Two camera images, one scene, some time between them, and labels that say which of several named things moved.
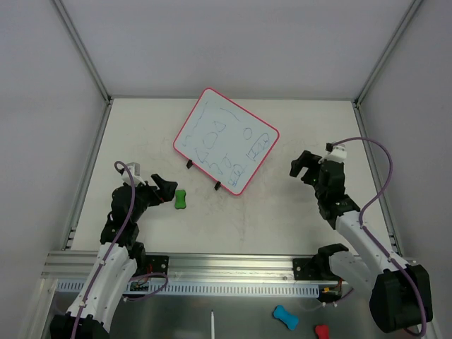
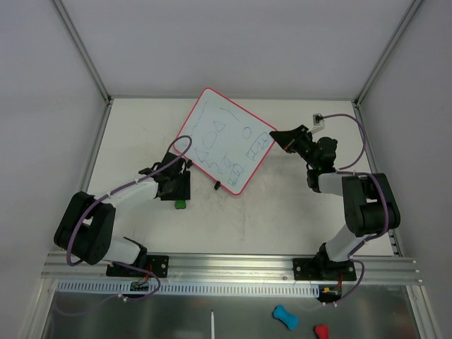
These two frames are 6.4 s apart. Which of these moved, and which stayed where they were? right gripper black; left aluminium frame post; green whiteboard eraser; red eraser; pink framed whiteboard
Moved: right gripper black
Stayed: pink framed whiteboard; left aluminium frame post; green whiteboard eraser; red eraser
